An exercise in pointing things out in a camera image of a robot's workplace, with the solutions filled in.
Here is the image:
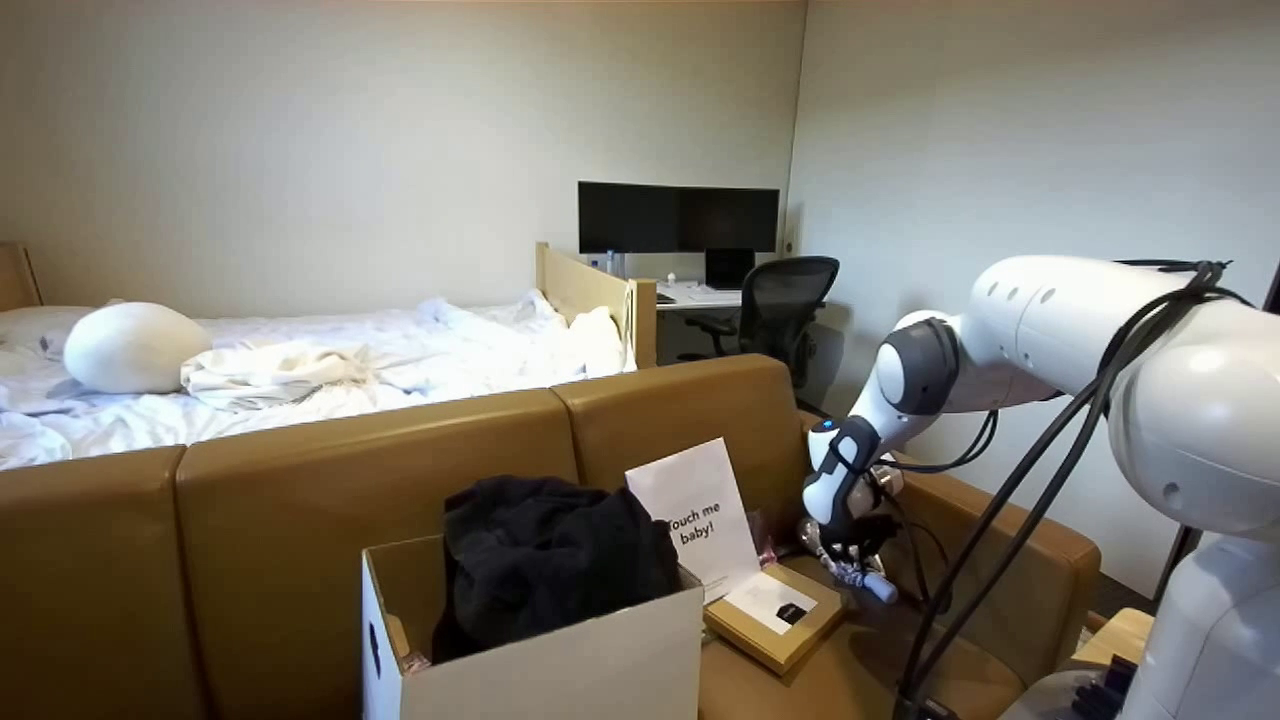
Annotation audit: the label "wooden bed frame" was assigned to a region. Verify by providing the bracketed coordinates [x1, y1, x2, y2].
[0, 239, 655, 366]

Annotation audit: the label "white desk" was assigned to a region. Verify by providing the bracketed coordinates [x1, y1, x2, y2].
[655, 280, 740, 311]

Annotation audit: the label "black office chair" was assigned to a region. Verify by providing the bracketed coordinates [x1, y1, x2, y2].
[691, 255, 840, 382]

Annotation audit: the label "white pillow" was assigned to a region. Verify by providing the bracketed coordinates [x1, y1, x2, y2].
[63, 298, 213, 391]

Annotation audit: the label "blue patterned cloth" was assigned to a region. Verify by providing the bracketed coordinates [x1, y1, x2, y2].
[1034, 654, 1136, 720]

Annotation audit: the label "tan leather sofa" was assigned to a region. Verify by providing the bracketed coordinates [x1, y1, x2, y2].
[0, 357, 1101, 720]

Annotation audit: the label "white bed sheets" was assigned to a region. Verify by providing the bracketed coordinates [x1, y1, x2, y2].
[0, 291, 630, 466]

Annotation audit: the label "computer monitor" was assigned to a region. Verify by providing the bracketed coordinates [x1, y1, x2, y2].
[577, 180, 781, 288]

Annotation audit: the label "white cardboard box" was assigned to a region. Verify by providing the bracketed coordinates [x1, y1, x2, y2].
[359, 537, 705, 720]

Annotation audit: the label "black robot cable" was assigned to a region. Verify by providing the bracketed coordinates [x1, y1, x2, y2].
[853, 255, 1253, 713]

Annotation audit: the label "dark navy cloth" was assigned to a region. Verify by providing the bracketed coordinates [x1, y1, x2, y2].
[432, 475, 679, 659]

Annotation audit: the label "brown flat cardboard box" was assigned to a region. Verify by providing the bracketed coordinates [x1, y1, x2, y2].
[706, 565, 845, 674]

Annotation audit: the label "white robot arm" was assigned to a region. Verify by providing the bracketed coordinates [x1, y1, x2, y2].
[802, 255, 1280, 720]

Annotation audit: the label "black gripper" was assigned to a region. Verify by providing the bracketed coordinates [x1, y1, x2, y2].
[802, 517, 900, 577]

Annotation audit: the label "white printed paper sheet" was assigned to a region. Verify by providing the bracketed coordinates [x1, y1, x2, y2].
[625, 441, 755, 599]

